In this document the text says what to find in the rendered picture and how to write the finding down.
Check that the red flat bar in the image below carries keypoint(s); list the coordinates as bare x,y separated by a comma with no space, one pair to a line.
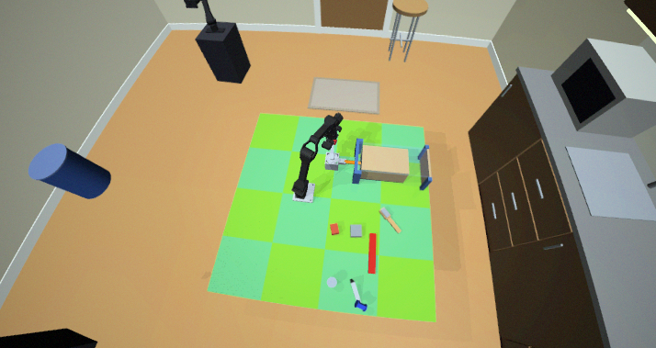
372,253

